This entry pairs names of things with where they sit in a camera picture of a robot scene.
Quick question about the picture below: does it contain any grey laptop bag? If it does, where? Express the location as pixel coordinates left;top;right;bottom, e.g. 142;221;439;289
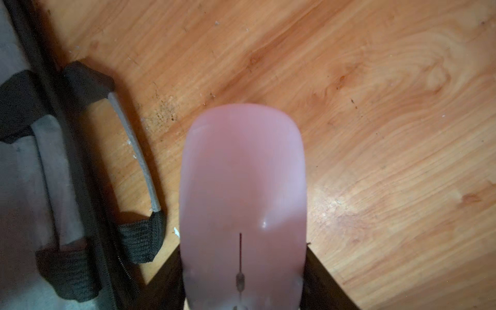
1;1;165;309

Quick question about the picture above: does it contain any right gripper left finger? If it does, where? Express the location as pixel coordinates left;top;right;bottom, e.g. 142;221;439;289
137;245;185;310

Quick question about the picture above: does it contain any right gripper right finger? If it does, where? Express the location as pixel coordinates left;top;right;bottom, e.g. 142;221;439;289
300;246;360;310

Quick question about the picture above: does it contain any pink computer mouse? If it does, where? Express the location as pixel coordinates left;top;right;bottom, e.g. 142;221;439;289
179;104;307;309

